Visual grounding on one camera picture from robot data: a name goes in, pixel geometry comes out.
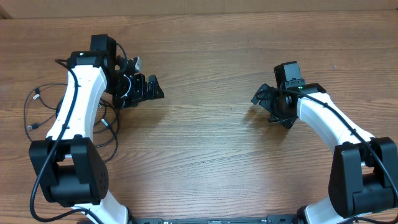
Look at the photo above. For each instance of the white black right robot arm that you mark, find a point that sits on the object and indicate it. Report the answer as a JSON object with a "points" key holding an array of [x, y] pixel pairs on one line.
{"points": [[363, 177]]}

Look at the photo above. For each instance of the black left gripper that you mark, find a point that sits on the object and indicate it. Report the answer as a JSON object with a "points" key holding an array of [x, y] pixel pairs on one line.
{"points": [[140, 93]]}

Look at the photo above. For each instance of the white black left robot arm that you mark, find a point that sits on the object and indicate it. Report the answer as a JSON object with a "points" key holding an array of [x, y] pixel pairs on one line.
{"points": [[71, 176]]}

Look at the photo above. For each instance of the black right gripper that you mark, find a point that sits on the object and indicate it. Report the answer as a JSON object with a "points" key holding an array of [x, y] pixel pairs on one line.
{"points": [[288, 120]]}

